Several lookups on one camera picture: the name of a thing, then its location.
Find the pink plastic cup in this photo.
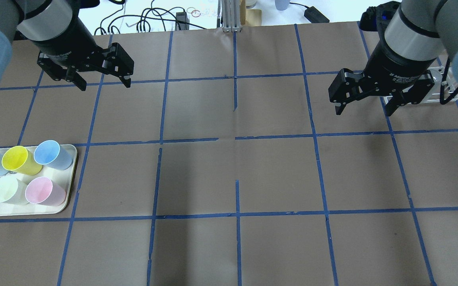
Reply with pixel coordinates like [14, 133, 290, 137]
[24, 177, 66, 206]

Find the black power adapter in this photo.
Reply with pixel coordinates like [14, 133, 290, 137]
[304, 6, 330, 23]

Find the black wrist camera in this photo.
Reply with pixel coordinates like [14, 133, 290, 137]
[358, 1, 400, 31]

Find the blue plastic cup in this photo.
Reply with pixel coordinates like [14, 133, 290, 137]
[33, 140, 73, 170]

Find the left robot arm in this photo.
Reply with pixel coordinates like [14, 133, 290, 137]
[0, 0, 134, 91]

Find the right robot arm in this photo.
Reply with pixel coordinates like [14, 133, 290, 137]
[328, 0, 458, 116]

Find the pale green plastic cup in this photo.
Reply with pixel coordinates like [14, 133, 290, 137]
[0, 177, 29, 206]

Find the yellow plastic cup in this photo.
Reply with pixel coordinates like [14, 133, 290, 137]
[2, 145, 43, 176]

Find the aluminium frame post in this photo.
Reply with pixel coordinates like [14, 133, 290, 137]
[220, 0, 243, 33]

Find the black cable bundle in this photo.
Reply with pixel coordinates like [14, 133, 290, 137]
[94, 0, 217, 35]

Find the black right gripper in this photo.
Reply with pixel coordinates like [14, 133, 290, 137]
[328, 40, 435, 116]

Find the cream plastic tray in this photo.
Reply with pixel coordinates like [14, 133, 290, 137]
[0, 144, 78, 216]

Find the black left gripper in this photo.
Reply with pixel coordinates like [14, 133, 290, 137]
[37, 16, 134, 91]

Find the white wire cup rack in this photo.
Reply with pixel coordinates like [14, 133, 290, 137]
[384, 58, 458, 105]

